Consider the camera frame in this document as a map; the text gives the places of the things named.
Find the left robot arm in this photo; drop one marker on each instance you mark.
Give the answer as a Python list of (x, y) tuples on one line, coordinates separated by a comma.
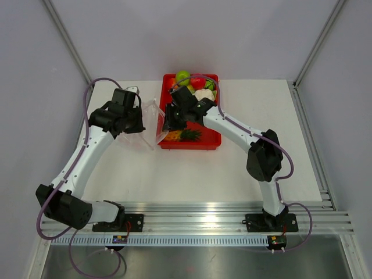
[(61, 200)]

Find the left circuit board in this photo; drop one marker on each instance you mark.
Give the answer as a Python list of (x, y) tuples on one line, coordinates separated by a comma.
[(119, 239)]

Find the white slotted cable duct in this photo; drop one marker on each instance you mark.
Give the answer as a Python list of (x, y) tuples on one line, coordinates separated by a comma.
[(165, 240)]

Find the red plastic tray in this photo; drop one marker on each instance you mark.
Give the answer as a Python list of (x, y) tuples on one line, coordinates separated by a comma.
[(210, 140)]

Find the left aluminium frame post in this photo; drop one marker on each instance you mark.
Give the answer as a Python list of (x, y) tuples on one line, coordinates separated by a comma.
[(57, 21)]

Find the red toy tomato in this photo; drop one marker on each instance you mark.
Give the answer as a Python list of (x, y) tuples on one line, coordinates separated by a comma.
[(171, 84)]

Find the circuit board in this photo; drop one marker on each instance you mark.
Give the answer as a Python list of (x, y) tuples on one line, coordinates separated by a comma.
[(119, 239), (277, 243)]

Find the right circuit board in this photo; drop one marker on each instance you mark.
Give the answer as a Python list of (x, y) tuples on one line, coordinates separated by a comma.
[(277, 243)]

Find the right aluminium frame post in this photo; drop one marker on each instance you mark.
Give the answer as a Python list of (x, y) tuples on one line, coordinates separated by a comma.
[(320, 40)]

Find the toy pineapple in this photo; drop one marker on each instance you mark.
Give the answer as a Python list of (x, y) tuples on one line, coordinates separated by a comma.
[(187, 135)]

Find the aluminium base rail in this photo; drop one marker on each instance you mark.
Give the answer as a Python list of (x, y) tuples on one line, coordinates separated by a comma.
[(225, 218)]

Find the red toy apple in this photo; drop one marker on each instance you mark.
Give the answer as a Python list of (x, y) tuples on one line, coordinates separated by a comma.
[(197, 83)]

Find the green toy apple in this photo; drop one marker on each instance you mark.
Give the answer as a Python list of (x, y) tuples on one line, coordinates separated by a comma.
[(182, 78)]

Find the toy watermelon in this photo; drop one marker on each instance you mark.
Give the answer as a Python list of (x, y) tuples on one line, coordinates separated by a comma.
[(209, 84)]

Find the clear zip top bag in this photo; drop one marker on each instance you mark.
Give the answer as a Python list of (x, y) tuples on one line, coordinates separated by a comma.
[(153, 120)]

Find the right side aluminium rail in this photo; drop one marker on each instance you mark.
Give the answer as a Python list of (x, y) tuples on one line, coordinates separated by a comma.
[(314, 145)]

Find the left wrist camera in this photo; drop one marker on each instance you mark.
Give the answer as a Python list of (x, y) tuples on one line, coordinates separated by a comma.
[(133, 89)]

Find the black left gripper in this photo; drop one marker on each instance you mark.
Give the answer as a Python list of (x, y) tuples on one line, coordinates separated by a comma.
[(139, 127)]

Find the aluminium frame post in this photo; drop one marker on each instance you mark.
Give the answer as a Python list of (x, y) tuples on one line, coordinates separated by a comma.
[(320, 40), (57, 21)]

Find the toy cauliflower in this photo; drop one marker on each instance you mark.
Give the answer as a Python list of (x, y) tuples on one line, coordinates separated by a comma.
[(205, 93)]

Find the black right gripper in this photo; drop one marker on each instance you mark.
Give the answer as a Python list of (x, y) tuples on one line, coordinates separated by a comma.
[(170, 124)]

